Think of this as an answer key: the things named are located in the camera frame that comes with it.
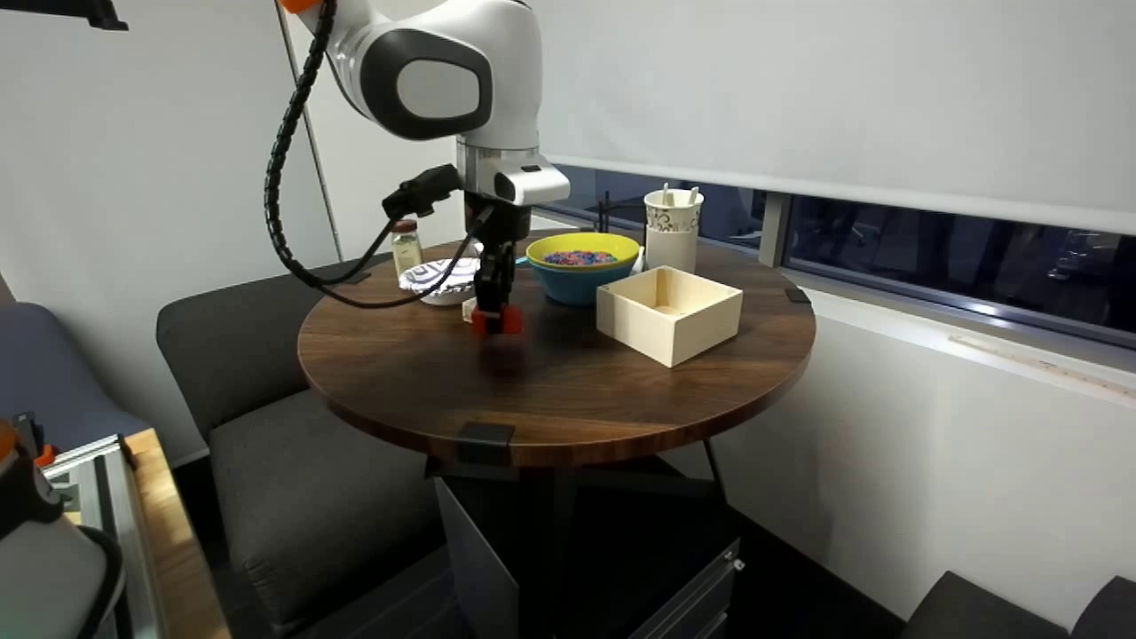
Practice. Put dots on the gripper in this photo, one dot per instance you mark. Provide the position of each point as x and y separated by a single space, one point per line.
499 224

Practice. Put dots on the orange block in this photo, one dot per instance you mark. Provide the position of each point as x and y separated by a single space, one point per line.
511 320

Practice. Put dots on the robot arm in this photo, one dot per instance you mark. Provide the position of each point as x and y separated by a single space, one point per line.
497 53

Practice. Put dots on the small beige block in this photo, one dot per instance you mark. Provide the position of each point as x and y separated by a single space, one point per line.
468 310

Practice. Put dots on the wooden box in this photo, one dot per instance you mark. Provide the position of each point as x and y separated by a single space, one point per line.
683 333

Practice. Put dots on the yellow bowl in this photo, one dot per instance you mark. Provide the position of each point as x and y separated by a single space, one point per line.
581 242

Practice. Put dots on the patterned paper bowl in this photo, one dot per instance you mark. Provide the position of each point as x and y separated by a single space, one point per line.
435 280

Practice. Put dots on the heap of colourful beads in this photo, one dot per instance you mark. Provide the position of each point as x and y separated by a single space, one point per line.
579 258

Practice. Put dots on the glass spice jar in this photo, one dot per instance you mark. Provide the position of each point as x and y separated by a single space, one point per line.
406 250

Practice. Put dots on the blue bowl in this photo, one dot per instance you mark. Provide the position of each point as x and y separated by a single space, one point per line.
577 286

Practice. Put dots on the patterned paper cup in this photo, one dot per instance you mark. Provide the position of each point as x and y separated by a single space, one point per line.
673 217

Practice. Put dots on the white paper cup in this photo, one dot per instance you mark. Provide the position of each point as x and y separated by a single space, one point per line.
671 250

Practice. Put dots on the black table clip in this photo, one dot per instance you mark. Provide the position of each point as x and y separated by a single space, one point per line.
485 442
797 295

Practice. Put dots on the grey sofa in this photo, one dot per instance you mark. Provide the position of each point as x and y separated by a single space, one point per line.
311 497

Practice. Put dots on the white roller blind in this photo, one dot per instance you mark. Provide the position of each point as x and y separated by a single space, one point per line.
843 89

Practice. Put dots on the window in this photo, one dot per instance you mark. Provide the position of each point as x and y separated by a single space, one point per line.
932 257

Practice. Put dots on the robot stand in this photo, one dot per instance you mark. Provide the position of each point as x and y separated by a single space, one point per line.
169 532

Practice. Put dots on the blue chair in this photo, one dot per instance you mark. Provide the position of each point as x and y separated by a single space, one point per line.
53 364

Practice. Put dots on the grey seat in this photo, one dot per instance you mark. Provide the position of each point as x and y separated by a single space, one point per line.
1012 612

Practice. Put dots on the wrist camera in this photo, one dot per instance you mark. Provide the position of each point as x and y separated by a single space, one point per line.
424 190

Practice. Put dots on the camera on mount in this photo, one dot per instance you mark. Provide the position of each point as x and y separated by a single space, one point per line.
80 11

